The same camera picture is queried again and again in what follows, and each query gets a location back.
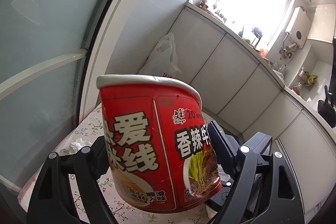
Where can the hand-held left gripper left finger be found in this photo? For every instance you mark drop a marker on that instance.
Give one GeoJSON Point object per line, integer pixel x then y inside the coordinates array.
{"type": "Point", "coordinates": [99, 155]}

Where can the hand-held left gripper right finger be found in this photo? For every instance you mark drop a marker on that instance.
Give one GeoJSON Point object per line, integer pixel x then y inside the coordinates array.
{"type": "Point", "coordinates": [221, 150]}

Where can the red instant noodle cup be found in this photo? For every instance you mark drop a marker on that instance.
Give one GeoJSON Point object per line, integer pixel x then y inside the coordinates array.
{"type": "Point", "coordinates": [147, 134]}

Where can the white crumpled tissue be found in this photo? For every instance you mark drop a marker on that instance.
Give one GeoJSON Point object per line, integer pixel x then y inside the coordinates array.
{"type": "Point", "coordinates": [76, 145]}

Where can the floral tablecloth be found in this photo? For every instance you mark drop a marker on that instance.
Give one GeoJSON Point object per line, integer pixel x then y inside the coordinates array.
{"type": "Point", "coordinates": [86, 125]}

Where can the black frying pan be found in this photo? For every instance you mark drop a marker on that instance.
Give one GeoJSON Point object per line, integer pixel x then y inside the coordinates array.
{"type": "Point", "coordinates": [326, 108]}

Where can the white kitchen cabinets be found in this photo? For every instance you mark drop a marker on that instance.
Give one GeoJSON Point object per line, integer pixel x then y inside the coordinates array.
{"type": "Point", "coordinates": [236, 69]}

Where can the white plastic bag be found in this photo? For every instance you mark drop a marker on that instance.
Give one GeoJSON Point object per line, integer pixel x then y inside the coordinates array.
{"type": "Point", "coordinates": [162, 61]}

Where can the white water heater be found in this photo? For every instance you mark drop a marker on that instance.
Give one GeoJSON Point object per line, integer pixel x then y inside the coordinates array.
{"type": "Point", "coordinates": [299, 29]}

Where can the frosted glass door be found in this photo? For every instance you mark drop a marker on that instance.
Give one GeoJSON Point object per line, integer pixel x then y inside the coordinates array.
{"type": "Point", "coordinates": [39, 43]}

